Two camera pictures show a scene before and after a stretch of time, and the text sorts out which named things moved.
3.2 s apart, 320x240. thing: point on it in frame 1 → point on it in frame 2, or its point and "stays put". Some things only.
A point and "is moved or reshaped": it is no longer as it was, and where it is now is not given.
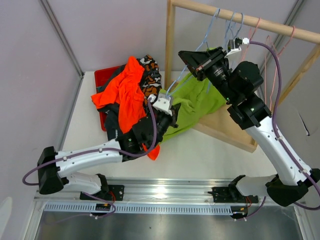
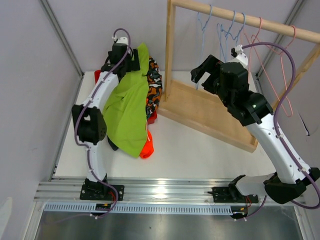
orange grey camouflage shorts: (151, 80) stays put
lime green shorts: (196, 99) → (126, 109)
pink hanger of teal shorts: (276, 62) → (279, 52)
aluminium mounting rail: (147, 191) stays put
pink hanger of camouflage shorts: (250, 36) → (290, 112)
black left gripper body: (163, 122) → (131, 65)
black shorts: (111, 111) is moved or reshaped
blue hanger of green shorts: (203, 45) → (203, 28)
